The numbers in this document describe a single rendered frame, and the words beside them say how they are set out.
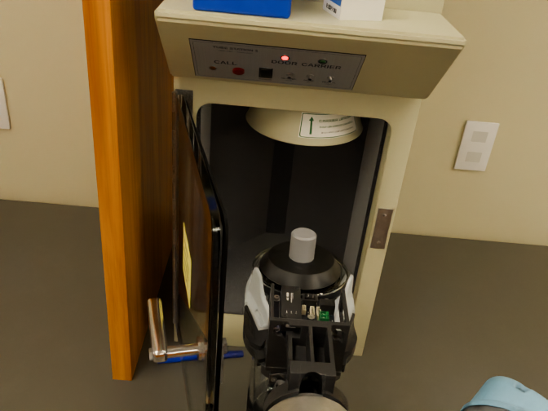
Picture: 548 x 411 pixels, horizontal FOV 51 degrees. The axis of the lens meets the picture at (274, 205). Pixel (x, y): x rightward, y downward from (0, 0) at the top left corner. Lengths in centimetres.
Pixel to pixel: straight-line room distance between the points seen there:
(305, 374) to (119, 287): 42
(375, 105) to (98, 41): 35
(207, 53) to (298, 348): 34
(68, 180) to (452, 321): 88
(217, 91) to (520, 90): 73
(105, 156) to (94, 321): 41
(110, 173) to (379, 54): 35
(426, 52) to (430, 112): 62
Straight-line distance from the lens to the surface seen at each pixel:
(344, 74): 68
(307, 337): 51
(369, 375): 99
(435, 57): 65
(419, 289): 119
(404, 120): 78
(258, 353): 57
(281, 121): 80
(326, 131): 80
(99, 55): 67
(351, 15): 64
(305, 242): 62
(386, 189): 82
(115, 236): 78
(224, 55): 66
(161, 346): 62
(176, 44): 66
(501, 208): 142
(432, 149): 130
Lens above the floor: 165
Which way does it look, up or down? 31 degrees down
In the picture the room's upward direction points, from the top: 6 degrees clockwise
